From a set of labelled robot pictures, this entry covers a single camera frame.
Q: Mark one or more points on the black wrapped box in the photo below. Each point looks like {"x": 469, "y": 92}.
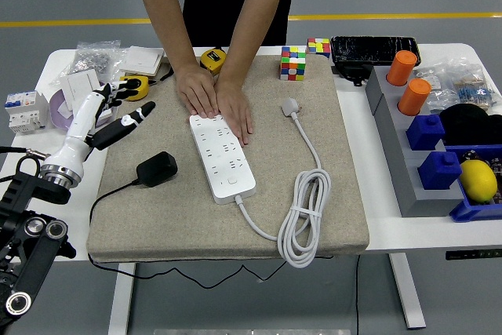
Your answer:
{"x": 374, "y": 49}

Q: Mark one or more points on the clear bag of metal screws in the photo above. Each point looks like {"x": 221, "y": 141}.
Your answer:
{"x": 92, "y": 59}

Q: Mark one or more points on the person's right forearm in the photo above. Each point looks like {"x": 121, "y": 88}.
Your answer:
{"x": 161, "y": 9}

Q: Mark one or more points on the clear bag of small parts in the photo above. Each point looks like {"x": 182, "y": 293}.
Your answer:
{"x": 439, "y": 93}

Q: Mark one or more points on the person's right hand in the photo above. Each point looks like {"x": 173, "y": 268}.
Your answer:
{"x": 198, "y": 89}

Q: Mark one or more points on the small colourful puzzle cube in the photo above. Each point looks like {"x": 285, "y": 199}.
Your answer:
{"x": 318, "y": 47}

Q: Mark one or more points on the black cloth bundle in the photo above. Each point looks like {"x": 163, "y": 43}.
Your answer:
{"x": 470, "y": 123}

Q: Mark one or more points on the yellow tape measure black label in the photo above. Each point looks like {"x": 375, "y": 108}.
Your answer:
{"x": 209, "y": 61}

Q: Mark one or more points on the white wall socket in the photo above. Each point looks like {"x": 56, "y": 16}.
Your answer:
{"x": 106, "y": 116}

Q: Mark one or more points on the black table control panel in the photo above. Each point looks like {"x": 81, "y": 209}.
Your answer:
{"x": 473, "y": 254}

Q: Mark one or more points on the orange cylinder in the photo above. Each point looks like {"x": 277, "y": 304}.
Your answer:
{"x": 414, "y": 96}
{"x": 401, "y": 68}

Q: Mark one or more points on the white wall switch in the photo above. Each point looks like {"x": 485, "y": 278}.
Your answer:
{"x": 76, "y": 84}

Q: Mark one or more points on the white switch plate stack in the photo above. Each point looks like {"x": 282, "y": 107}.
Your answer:
{"x": 141, "y": 59}

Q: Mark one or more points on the purple bowl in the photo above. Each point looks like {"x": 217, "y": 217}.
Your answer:
{"x": 57, "y": 109}

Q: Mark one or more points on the blue block with knob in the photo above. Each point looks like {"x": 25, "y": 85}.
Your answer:
{"x": 425, "y": 132}
{"x": 439, "y": 170}

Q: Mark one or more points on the black plug adapter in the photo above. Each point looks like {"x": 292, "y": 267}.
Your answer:
{"x": 157, "y": 169}

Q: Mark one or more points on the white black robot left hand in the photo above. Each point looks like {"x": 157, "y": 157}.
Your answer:
{"x": 74, "y": 131}

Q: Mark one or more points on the grey-brown mat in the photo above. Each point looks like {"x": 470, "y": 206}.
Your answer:
{"x": 176, "y": 225}

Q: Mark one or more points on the blue plastic bin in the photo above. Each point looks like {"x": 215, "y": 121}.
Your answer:
{"x": 470, "y": 211}

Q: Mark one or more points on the white circuit breaker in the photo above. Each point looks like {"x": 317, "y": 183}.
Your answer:
{"x": 23, "y": 111}

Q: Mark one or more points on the grey block holder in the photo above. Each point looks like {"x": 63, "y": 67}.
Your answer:
{"x": 396, "y": 146}

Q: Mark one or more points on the white table leg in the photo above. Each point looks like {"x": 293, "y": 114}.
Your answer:
{"x": 408, "y": 292}
{"x": 121, "y": 299}

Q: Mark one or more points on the clear bag of blue resistors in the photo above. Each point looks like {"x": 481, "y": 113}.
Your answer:
{"x": 476, "y": 93}

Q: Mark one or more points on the person's left forearm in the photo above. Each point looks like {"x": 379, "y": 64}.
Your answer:
{"x": 255, "y": 17}

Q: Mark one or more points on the person's left hand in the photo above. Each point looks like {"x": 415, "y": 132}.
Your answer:
{"x": 235, "y": 107}

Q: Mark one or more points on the white power strip board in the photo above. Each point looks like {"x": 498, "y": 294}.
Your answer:
{"x": 227, "y": 170}

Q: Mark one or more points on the yellow lemon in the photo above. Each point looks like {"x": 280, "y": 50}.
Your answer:
{"x": 477, "y": 181}

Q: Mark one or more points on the large colourful puzzle cube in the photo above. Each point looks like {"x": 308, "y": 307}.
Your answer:
{"x": 293, "y": 63}

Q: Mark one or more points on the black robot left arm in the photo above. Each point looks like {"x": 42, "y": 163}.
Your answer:
{"x": 37, "y": 256}

